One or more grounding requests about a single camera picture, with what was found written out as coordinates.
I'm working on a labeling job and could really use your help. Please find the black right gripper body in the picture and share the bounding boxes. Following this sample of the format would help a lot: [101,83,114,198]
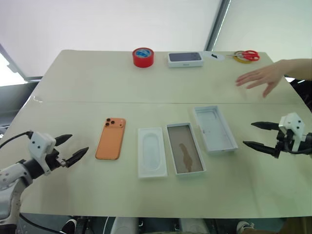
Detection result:
[274,128,297,154]

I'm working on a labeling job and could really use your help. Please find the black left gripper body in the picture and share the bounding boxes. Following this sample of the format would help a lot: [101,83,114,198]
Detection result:
[45,147,68,171]

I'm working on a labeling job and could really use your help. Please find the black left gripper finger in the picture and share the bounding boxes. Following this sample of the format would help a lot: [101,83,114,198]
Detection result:
[54,134,74,148]
[63,147,89,169]

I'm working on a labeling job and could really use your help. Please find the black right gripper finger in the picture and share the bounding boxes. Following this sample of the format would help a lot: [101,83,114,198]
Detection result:
[251,121,280,132]
[242,140,280,159]

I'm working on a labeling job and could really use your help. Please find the white phone box lid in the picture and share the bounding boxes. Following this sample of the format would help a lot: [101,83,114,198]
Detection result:
[194,105,239,156]

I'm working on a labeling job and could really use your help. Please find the white tray insert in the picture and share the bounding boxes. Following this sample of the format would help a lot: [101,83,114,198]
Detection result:
[137,126,169,180]

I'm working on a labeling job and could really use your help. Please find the phone box bottom brown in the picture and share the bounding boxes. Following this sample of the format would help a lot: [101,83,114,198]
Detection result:
[166,122,207,178]

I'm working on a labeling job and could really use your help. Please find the white boxed phone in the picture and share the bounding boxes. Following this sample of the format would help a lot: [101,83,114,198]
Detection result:
[167,51,204,69]

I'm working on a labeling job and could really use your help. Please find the person's bare hand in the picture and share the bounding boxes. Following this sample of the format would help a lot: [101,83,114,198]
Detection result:
[235,60,286,99]

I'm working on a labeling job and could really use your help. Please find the orange smartphone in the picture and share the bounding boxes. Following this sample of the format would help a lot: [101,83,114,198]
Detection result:
[95,117,127,161]

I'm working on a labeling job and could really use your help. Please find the yellow tape roll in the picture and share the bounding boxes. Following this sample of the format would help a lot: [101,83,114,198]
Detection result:
[234,50,252,65]

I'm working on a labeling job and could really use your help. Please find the black and white shoe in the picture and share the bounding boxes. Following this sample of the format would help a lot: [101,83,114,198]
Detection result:
[236,220,255,234]
[60,218,78,234]

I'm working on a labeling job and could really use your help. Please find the white robot leg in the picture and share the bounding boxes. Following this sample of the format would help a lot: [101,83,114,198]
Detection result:
[111,216,140,234]
[178,217,211,234]

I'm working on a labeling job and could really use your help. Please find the red tape roll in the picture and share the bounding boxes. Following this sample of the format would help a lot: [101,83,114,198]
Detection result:
[132,47,155,68]

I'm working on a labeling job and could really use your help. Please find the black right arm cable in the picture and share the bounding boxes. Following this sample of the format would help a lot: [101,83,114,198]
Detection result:
[285,130,312,155]

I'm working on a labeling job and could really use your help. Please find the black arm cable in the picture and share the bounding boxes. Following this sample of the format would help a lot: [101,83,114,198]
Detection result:
[0,131,34,150]
[285,130,312,155]

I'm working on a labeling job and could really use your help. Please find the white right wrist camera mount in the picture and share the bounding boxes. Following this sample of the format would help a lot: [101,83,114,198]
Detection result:
[278,112,306,153]

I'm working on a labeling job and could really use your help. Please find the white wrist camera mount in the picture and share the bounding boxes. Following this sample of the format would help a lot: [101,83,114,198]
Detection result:
[278,112,306,153]
[27,132,57,176]

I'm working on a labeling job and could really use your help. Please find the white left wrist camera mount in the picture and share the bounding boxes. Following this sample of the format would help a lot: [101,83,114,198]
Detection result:
[27,132,57,176]

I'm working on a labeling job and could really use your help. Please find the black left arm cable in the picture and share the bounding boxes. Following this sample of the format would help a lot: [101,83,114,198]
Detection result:
[0,131,34,150]

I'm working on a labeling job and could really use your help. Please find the red handled scissors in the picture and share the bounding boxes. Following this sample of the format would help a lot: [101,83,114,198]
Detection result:
[226,50,261,61]

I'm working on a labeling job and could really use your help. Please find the grey window frame bar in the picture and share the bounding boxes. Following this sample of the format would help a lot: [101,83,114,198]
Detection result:
[0,43,28,85]

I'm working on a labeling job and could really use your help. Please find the grey window frame post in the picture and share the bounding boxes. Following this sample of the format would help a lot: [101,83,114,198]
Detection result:
[206,0,233,51]

